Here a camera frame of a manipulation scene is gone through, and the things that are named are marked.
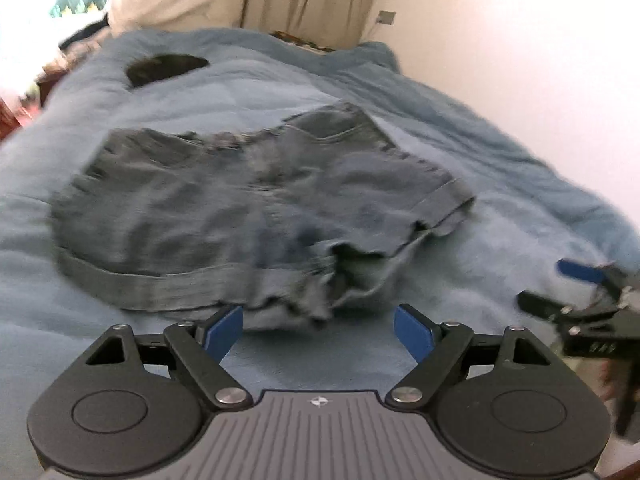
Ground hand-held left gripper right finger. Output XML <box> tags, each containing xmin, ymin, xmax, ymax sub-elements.
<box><xmin>385</xmin><ymin>304</ymin><xmax>553</xmax><ymax>408</ymax></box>

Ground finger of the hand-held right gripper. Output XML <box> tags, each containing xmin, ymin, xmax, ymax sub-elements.
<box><xmin>556</xmin><ymin>258</ymin><xmax>628</xmax><ymax>288</ymax></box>
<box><xmin>516</xmin><ymin>290</ymin><xmax>571</xmax><ymax>322</ymax></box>

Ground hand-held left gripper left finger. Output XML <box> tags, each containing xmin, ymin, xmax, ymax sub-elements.
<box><xmin>86</xmin><ymin>305</ymin><xmax>253</xmax><ymax>409</ymax></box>

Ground blue denim shorts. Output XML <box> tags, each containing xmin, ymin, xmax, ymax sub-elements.
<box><xmin>50</xmin><ymin>101</ymin><xmax>477</xmax><ymax>333</ymax></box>

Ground blue fleece blanket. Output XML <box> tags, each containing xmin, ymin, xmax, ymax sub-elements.
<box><xmin>0</xmin><ymin>27</ymin><xmax>640</xmax><ymax>480</ymax></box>

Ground black cloth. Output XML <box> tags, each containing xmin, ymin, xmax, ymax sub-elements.
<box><xmin>126</xmin><ymin>53</ymin><xmax>210</xmax><ymax>88</ymax></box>

